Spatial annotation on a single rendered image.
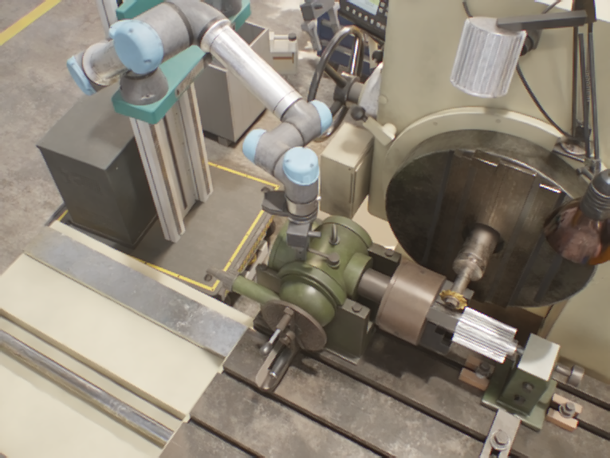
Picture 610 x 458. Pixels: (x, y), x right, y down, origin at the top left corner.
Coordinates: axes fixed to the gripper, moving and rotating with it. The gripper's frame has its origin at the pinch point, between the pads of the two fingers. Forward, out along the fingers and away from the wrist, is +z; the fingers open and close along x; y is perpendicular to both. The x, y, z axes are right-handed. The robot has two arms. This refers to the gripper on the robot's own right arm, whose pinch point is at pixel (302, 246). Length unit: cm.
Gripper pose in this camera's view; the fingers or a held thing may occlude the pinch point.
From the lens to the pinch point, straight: 159.7
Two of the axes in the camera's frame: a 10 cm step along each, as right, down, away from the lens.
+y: 9.8, 1.5, -1.2
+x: 1.9, -7.8, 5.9
